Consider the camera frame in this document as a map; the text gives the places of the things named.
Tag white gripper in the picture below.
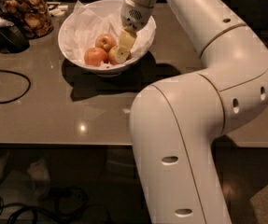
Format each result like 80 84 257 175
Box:
116 0 153 63

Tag red-yellow apple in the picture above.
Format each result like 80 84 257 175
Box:
108 46 131 65

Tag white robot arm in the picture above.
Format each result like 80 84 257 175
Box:
121 0 268 224

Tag top red apple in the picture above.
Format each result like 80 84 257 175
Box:
94 34 117 52

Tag red apple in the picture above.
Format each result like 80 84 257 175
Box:
84 48 108 67
94 34 117 52

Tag white ceramic bowl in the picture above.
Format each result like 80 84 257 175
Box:
57 0 157 78

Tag left red apple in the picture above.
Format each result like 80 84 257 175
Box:
84 48 108 67

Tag white paper bowl liner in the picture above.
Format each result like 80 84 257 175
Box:
62 0 157 69

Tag small white items on table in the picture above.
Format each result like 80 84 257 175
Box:
48 4 68 17

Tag glass jar of dried chips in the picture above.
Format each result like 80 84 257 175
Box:
0 0 53 39

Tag right white shoe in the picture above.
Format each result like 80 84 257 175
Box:
27 158 50 200

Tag black cable on table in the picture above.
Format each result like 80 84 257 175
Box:
0 68 32 105

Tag black floor cables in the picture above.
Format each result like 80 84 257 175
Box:
0 185 109 224

